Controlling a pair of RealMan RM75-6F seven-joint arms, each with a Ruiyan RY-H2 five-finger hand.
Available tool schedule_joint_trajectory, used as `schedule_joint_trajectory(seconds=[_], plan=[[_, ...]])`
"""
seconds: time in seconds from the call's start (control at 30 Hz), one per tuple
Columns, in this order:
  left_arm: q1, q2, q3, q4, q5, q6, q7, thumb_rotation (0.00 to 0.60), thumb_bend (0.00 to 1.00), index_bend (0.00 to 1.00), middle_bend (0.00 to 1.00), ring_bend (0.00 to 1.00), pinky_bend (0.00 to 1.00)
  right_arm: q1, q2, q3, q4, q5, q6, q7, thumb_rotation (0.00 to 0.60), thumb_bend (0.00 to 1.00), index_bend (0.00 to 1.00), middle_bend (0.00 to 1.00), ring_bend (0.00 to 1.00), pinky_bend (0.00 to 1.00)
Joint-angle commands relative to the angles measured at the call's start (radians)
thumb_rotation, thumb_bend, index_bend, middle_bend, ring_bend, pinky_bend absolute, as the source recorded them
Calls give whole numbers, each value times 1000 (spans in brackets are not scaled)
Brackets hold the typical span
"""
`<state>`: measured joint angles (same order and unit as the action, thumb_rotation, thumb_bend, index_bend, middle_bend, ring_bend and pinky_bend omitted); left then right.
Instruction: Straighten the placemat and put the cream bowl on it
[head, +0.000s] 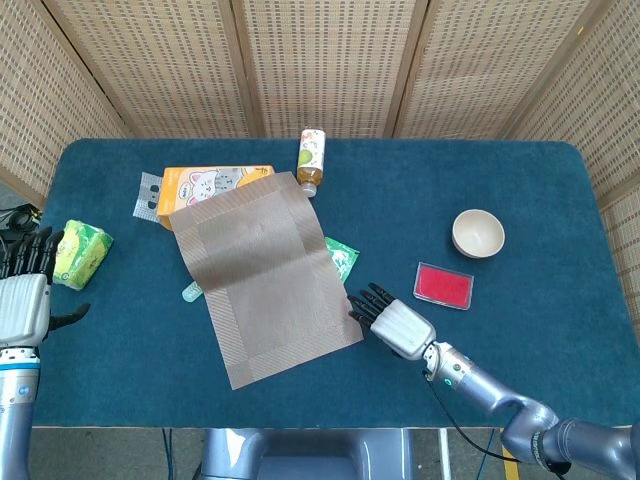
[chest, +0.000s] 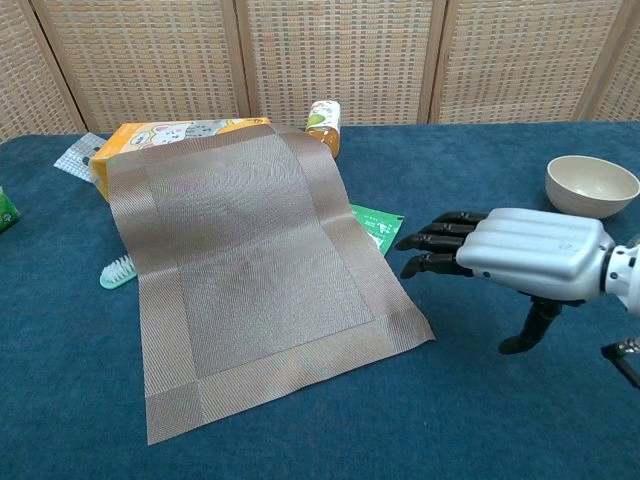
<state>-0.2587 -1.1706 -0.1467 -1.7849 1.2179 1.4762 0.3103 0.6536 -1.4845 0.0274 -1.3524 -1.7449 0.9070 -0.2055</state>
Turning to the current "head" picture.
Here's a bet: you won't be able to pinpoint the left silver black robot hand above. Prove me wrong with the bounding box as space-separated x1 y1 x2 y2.
0 225 92 349

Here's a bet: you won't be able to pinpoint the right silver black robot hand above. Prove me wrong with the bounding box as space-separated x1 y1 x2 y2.
347 282 437 361

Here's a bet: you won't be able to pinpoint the cream round bowl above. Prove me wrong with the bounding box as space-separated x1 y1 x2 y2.
451 209 506 260

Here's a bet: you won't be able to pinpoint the brown woven placemat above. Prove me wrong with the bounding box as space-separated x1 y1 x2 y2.
168 170 365 392

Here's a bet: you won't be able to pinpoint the red ink pad case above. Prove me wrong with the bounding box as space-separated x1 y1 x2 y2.
412 261 475 312

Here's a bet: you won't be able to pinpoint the green yellow tissue pack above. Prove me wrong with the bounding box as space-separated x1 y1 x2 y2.
52 218 114 293

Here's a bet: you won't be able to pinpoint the green tea sachet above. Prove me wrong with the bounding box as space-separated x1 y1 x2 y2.
323 236 361 282

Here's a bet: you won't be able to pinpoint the blue table cover cloth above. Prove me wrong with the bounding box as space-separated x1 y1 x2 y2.
0 138 640 430

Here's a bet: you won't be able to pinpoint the white table leg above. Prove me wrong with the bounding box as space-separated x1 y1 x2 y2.
438 428 453 480

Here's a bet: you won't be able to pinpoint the grey-blue robot torso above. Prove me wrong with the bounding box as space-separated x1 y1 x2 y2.
192 428 416 480

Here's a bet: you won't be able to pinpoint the orange cat-print tissue pack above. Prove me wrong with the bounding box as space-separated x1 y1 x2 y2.
132 165 276 232

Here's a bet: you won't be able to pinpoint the tea bottle with white cap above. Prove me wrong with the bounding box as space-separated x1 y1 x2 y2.
296 128 328 199

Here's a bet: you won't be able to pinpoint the woven bamboo folding screen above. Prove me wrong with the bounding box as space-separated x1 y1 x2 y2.
0 0 640 311

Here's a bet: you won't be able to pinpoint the black floor cables and devices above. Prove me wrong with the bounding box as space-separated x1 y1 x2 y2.
0 202 41 236

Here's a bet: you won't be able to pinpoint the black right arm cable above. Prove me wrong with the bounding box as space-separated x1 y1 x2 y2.
424 369 571 476

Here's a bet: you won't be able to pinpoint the blue cable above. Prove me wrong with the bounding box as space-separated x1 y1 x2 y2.
162 428 174 480

